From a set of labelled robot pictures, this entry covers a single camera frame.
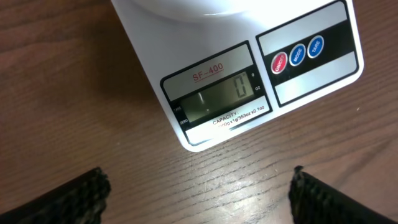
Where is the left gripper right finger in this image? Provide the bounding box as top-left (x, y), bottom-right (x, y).
top-left (289, 166), bottom-right (397, 224)

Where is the white digital kitchen scale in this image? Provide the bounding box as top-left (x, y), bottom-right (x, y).
top-left (113, 0), bottom-right (364, 152)

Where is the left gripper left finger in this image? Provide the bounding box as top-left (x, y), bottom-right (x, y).
top-left (1, 167), bottom-right (111, 224)

